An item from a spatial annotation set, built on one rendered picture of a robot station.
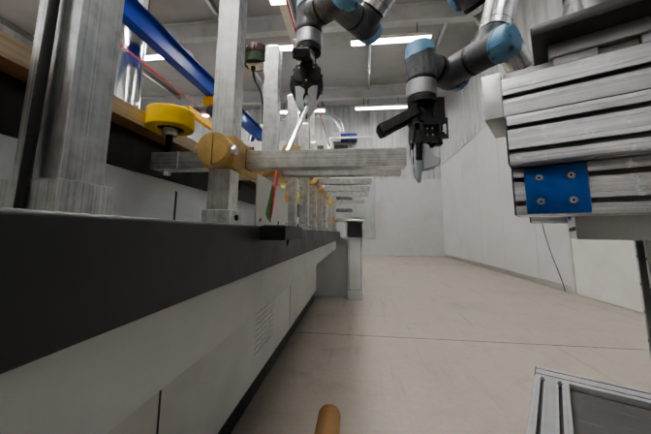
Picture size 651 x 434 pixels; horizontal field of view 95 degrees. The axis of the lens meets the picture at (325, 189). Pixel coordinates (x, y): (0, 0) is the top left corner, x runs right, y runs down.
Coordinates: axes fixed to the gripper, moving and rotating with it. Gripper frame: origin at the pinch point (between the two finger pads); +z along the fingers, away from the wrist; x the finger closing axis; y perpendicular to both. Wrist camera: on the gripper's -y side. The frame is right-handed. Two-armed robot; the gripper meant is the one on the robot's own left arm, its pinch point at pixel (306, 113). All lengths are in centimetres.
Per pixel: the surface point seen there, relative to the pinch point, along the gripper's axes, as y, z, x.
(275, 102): -7.1, -0.1, 6.4
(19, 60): -48, 13, 24
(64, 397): -54, 43, 8
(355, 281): 248, 82, -12
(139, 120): -28.9, 12.5, 24.3
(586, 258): 290, 57, -268
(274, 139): -7.1, 9.5, 6.4
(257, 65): -6.1, -10.8, 11.9
